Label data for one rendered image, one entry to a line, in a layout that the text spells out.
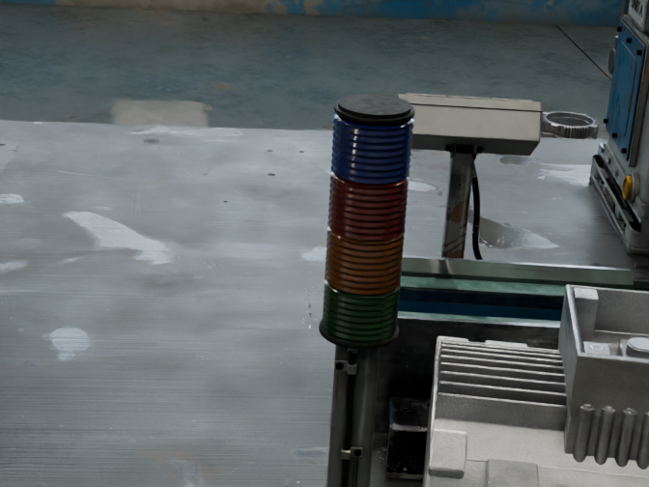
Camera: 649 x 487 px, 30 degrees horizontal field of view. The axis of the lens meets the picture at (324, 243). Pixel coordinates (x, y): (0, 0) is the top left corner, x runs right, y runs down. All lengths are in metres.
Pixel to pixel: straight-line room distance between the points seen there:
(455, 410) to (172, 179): 1.24
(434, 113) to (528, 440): 0.73
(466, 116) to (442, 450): 0.76
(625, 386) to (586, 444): 0.04
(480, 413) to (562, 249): 1.04
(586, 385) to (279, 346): 0.75
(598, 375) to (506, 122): 0.74
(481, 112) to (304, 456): 0.46
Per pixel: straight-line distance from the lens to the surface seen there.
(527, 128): 1.44
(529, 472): 0.74
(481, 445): 0.75
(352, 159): 0.89
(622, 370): 0.73
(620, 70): 1.90
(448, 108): 1.43
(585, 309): 0.80
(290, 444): 1.25
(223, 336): 1.45
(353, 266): 0.92
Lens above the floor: 1.47
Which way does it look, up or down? 23 degrees down
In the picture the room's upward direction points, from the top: 3 degrees clockwise
